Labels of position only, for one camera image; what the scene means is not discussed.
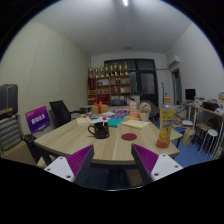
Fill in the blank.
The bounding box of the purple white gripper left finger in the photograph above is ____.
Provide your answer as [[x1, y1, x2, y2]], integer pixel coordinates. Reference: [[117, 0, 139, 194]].
[[45, 145, 94, 185]]

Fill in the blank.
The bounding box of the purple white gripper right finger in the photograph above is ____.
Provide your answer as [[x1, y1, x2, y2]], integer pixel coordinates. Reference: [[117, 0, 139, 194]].
[[131, 144, 182, 185]]

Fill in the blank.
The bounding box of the round red coaster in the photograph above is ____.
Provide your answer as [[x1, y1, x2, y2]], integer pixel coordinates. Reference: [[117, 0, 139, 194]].
[[121, 133, 137, 141]]

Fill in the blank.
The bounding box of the black polka dot mug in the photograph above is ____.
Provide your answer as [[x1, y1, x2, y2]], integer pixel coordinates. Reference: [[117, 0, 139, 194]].
[[88, 122, 109, 139]]

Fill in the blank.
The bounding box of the yellow paper pad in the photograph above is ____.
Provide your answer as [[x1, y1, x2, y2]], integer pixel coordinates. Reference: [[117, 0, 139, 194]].
[[123, 119, 148, 130]]

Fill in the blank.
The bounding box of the black office chair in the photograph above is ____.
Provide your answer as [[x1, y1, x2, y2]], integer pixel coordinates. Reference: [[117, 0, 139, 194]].
[[50, 100, 82, 127]]

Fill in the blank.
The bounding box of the orange drink plastic bottle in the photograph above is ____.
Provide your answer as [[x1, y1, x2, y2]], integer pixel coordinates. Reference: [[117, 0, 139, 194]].
[[157, 97, 175, 148]]

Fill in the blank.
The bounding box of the flower bouquet in white pot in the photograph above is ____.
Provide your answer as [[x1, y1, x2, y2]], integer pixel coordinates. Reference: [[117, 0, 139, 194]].
[[139, 102, 151, 121]]

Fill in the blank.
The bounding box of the purple sign board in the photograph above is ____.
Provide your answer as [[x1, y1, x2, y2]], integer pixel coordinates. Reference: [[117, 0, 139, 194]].
[[25, 106, 50, 133]]

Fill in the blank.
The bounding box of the yellow gift box red ribbon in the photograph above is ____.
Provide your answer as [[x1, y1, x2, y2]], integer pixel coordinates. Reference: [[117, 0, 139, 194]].
[[92, 102, 108, 114]]

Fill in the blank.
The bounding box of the orange box on table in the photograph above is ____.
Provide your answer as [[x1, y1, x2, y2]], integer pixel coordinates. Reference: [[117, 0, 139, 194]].
[[129, 101, 138, 117]]

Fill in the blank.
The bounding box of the white round stool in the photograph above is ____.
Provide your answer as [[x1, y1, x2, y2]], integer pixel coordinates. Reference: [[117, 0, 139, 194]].
[[200, 129, 218, 153]]

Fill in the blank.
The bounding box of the striped cushion chair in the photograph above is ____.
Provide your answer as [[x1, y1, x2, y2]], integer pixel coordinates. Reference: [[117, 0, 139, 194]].
[[0, 115, 22, 152]]

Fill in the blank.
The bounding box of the black computer monitor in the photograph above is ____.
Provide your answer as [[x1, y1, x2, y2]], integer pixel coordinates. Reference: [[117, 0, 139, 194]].
[[185, 89, 196, 100]]

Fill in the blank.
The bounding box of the wooden side desk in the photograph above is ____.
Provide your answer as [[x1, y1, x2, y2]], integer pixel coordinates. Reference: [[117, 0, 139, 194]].
[[187, 104, 224, 158]]

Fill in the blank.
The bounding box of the wooden shelf with trophies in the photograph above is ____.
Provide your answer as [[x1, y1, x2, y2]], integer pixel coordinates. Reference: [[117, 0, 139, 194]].
[[87, 62, 131, 105]]

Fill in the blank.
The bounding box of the dark double door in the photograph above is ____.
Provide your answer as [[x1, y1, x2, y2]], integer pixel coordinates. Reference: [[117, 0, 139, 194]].
[[104, 59, 158, 106]]

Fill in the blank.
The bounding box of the wall air conditioner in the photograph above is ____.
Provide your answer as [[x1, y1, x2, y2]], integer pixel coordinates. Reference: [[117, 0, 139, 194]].
[[168, 55, 180, 68]]

